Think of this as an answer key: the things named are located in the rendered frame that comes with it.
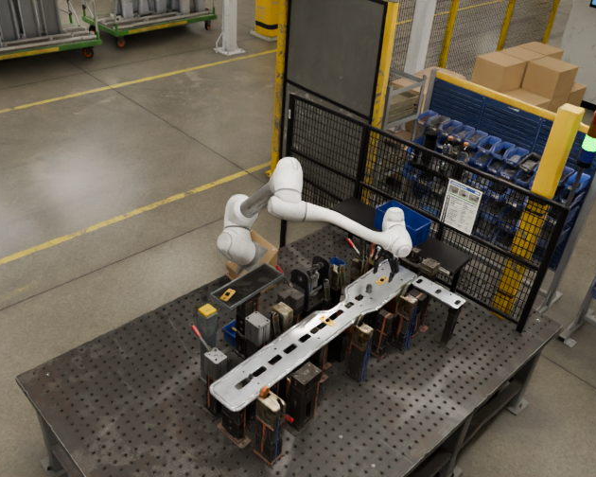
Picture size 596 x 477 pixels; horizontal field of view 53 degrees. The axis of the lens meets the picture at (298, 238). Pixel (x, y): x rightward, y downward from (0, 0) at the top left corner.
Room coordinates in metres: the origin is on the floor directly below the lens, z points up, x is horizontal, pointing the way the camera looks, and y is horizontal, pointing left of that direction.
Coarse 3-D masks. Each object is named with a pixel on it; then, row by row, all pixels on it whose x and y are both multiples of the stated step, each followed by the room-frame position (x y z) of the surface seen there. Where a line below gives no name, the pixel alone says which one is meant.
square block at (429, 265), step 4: (424, 260) 2.72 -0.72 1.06; (428, 260) 2.72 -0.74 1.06; (432, 260) 2.73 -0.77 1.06; (424, 264) 2.69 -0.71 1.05; (428, 264) 2.69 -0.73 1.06; (432, 264) 2.69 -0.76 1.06; (436, 264) 2.69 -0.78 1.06; (420, 268) 2.70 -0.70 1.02; (424, 268) 2.69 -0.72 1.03; (428, 268) 2.67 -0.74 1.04; (432, 268) 2.66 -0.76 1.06; (436, 268) 2.69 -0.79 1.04; (420, 272) 2.70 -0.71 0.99; (424, 272) 2.68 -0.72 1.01; (428, 272) 2.67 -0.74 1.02; (432, 272) 2.66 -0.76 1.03; (436, 272) 2.69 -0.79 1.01; (424, 276) 2.68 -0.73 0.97; (428, 276) 2.67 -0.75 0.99; (432, 276) 2.68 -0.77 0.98; (420, 280) 2.69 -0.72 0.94; (432, 280) 2.69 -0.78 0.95
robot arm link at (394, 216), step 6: (390, 210) 2.57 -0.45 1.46; (396, 210) 2.57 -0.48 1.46; (402, 210) 2.58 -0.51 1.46; (384, 216) 2.58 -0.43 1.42; (390, 216) 2.54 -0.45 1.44; (396, 216) 2.54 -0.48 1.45; (402, 216) 2.55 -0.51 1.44; (384, 222) 2.55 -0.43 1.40; (390, 222) 2.52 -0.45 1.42; (396, 222) 2.52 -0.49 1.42; (402, 222) 2.53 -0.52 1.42; (384, 228) 2.53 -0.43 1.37
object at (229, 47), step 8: (224, 0) 9.23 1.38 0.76; (232, 0) 9.20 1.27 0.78; (224, 8) 9.23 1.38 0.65; (232, 8) 9.20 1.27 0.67; (224, 16) 9.23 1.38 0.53; (232, 16) 9.20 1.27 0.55; (224, 24) 9.23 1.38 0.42; (232, 24) 9.21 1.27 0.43; (224, 32) 9.23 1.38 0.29; (232, 32) 9.21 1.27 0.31; (224, 40) 9.23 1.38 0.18; (232, 40) 9.21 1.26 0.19; (216, 48) 9.14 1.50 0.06; (224, 48) 9.20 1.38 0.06; (232, 48) 9.21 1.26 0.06
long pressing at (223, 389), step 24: (384, 264) 2.73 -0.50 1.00; (360, 288) 2.50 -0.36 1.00; (384, 288) 2.52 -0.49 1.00; (312, 312) 2.27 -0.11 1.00; (360, 312) 2.30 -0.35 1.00; (288, 336) 2.09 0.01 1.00; (312, 336) 2.10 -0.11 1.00; (336, 336) 2.13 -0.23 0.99; (264, 360) 1.92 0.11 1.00; (288, 360) 1.94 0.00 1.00; (216, 384) 1.75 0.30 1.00; (264, 384) 1.78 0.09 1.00; (240, 408) 1.64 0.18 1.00
